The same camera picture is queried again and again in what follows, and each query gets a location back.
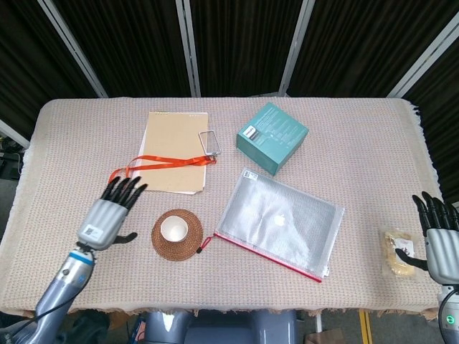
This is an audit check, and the clear mesh zipper pouch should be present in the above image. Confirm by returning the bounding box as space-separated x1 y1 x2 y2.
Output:
214 167 346 284

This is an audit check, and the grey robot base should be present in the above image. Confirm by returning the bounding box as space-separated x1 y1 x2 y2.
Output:
138 310 298 344

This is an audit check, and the right black grey robot hand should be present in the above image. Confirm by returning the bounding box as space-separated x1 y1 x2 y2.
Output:
394 191 459 286

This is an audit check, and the tan paper folder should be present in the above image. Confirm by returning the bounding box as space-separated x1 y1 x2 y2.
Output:
133 113 209 196

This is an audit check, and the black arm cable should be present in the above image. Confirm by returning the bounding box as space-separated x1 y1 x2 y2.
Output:
0 295 75 336
436 293 453 344

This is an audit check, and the white paper cup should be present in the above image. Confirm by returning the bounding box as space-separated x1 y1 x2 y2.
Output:
159 217 187 242

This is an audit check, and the clear snack packet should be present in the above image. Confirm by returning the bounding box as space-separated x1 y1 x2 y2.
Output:
380 226 423 277

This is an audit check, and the clear badge holder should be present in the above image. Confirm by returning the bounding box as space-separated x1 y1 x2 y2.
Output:
198 129 222 158

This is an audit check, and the black curtain panel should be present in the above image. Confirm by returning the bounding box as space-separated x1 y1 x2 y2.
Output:
401 34 459 209
189 0 306 97
49 0 193 98
286 0 459 97
0 0 102 141

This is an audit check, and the beige knitted tablecloth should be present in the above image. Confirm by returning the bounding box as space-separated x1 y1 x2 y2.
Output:
0 96 443 318

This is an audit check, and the brown kraft notepad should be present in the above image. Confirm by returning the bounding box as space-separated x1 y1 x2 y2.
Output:
138 111 209 194

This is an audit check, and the teal cardboard box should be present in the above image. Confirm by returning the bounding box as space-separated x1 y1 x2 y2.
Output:
235 102 310 177

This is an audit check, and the round woven brown coaster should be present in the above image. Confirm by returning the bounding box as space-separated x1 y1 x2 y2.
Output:
151 209 204 262

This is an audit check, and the red zipper pull cord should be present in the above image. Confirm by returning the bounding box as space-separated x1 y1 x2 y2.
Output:
195 234 216 255

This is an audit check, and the grey partition post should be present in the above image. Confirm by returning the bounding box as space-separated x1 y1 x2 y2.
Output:
37 0 108 98
0 119 32 148
278 0 316 97
175 0 202 97
386 0 459 98

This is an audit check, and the left black grey robot hand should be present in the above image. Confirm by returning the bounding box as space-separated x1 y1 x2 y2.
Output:
76 175 148 252

